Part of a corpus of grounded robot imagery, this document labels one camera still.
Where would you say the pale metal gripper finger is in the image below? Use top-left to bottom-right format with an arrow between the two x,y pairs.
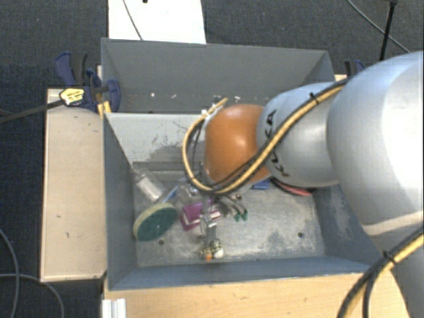
198,213 -> 209,240
206,221 -> 219,245

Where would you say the purple box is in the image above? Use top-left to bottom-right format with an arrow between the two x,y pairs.
179,201 -> 222,232

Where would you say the spotted toy animal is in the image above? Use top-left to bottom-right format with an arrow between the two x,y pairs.
199,239 -> 225,262

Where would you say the clear glass thing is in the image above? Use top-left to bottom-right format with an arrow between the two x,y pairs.
175,177 -> 201,205

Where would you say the green and yellow round sponge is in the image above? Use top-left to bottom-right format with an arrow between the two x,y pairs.
132,202 -> 178,242

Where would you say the grey metal bin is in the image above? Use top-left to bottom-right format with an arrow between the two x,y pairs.
100,37 -> 382,292

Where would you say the clear plastic bottle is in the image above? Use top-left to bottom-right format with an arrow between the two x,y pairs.
133,169 -> 166,203

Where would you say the red flat thing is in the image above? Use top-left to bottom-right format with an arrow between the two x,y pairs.
274,178 -> 314,197

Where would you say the pale wood board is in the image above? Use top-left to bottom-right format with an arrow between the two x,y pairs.
39,87 -> 109,283

